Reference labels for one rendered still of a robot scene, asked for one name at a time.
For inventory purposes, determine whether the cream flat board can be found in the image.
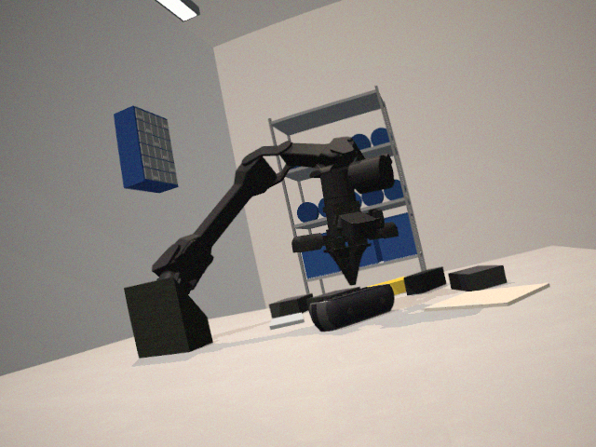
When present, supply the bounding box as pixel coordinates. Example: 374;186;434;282
424;283;550;312

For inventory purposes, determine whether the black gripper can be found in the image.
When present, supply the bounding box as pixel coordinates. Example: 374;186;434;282
291;196;399;285

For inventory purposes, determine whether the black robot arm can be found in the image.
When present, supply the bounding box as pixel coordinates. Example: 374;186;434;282
152;136;395;294

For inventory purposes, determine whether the yellow rectangular block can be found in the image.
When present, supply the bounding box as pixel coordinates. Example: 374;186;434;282
373;278;406;295

